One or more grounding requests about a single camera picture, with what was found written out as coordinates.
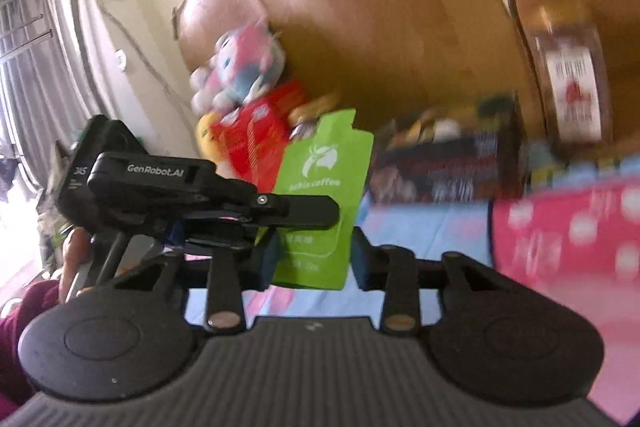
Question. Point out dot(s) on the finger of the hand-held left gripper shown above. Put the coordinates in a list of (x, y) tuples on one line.
[(220, 241), (295, 209)]

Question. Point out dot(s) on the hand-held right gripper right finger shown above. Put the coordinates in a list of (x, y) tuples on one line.
[(361, 264)]

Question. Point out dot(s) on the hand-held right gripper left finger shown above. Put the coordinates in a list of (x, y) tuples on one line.
[(270, 262)]

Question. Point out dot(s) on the green paper bag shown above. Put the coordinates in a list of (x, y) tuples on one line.
[(320, 177)]

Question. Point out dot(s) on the person's left forearm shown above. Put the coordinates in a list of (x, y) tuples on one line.
[(22, 337)]

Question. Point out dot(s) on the person's left hand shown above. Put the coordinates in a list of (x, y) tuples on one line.
[(72, 257)]

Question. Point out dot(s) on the red gift box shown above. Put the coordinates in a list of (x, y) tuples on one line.
[(255, 132)]

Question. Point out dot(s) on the yellow duck plush toy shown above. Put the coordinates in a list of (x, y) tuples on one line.
[(207, 134)]

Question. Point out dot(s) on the black snack box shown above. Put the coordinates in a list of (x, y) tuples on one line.
[(450, 162)]

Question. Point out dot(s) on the grey curtain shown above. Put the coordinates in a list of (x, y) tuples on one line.
[(45, 57)]

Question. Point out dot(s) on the pink and blue plush toy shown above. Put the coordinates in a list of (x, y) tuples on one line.
[(240, 67)]

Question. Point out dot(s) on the printed cartoon pig blanket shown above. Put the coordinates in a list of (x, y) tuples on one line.
[(550, 232)]

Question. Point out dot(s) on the brown cardboard sheet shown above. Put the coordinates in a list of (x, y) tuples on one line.
[(375, 7)]

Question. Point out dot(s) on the gold-lidded nut jar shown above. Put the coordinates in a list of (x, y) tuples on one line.
[(572, 82)]

